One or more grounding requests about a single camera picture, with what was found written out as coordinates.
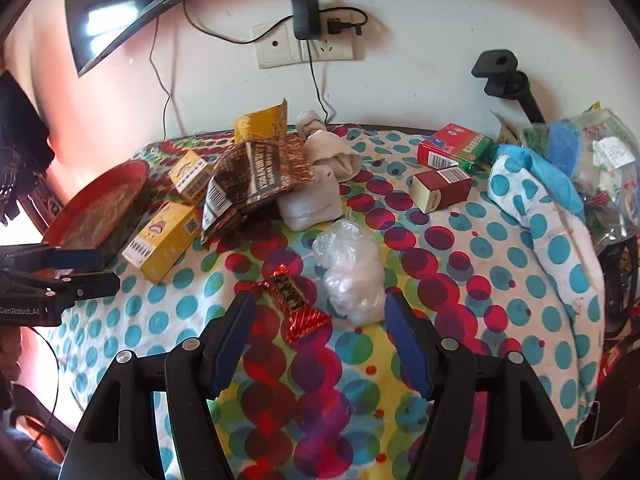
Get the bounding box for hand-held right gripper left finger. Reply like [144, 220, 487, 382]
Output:
[60, 291, 257, 480]

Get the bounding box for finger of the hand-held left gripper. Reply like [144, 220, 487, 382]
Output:
[0, 270, 121, 299]
[0, 244, 98, 268]

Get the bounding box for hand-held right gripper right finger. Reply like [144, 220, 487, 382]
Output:
[384, 290, 583, 480]

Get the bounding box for red round tray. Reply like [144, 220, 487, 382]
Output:
[42, 159, 151, 273]

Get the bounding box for red candy wrapper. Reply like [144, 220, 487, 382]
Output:
[250, 262, 333, 346]

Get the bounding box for yellow cartoon box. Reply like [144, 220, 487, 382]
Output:
[167, 149, 211, 206]
[121, 202, 202, 286]

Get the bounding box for clear plastic bag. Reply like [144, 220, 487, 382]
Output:
[312, 215, 388, 325]

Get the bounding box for brown snack packet with barcode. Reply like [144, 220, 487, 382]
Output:
[201, 147, 286, 243]

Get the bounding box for cream white sock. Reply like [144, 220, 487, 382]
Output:
[304, 127, 363, 183]

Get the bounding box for yellow snack packet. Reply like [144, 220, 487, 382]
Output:
[234, 99, 290, 146]

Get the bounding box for small white sock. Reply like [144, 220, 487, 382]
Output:
[294, 109, 329, 141]

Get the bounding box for person's left forearm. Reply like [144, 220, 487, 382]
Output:
[0, 327, 23, 386]

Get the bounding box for colourful dotted tablecloth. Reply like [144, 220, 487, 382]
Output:
[42, 125, 608, 480]

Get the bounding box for dark hanging clothes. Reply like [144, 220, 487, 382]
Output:
[0, 70, 56, 226]

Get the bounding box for dark red box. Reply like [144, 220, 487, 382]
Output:
[410, 165, 473, 213]

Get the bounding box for red and green box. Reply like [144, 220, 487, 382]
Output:
[416, 122, 493, 173]

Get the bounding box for blue cloth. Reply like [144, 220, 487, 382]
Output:
[492, 142, 586, 221]

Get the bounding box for black curved monitor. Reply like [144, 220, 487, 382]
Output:
[65, 0, 546, 78]

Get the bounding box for clear bag of odds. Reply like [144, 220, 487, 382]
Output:
[500, 105, 640, 246]

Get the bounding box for black plug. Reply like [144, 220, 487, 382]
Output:
[325, 7, 368, 38]

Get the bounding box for black power adapter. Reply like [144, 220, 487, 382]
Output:
[291, 0, 323, 41]

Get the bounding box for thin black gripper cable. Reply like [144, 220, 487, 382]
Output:
[27, 326, 60, 456]

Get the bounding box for black monitor cable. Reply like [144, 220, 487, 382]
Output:
[149, 15, 186, 138]

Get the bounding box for thin black plug cable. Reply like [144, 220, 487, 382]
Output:
[182, 0, 296, 46]

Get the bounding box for black adapter cable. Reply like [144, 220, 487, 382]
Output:
[306, 37, 333, 125]

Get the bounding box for black clamp mount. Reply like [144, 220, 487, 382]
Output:
[471, 49, 547, 125]

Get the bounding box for white wall socket plate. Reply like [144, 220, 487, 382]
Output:
[251, 22, 354, 69]

